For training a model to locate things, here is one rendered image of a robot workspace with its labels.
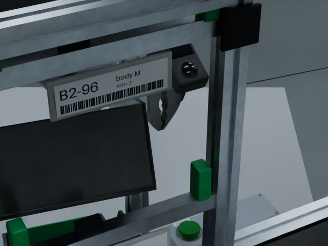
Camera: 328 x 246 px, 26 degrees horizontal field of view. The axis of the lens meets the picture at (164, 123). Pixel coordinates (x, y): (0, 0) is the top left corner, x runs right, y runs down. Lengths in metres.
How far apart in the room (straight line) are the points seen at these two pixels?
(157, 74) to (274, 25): 3.60
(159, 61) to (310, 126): 2.79
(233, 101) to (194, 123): 1.19
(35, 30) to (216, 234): 0.26
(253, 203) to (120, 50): 0.91
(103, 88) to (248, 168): 1.14
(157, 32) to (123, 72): 0.03
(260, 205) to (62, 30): 0.95
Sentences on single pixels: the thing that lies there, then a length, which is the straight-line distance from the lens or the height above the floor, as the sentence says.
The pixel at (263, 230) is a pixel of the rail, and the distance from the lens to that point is 1.30.
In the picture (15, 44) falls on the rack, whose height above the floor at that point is 1.65.
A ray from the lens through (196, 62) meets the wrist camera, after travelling 0.95.
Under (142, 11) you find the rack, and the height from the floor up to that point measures 1.65.
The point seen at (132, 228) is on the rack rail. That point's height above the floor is 1.47.
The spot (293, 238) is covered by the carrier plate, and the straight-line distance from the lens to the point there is 1.28.
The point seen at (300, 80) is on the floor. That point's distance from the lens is 3.57.
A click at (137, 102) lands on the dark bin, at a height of 1.53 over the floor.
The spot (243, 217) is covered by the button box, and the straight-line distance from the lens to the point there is 1.32.
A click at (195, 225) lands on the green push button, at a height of 0.97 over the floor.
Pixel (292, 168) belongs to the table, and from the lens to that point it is 1.60.
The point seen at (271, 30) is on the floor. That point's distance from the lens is 4.01.
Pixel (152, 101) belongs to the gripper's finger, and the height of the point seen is 1.28.
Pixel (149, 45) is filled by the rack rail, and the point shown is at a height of 1.62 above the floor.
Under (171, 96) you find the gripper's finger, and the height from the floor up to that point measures 1.28.
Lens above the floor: 1.85
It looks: 35 degrees down
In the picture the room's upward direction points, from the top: straight up
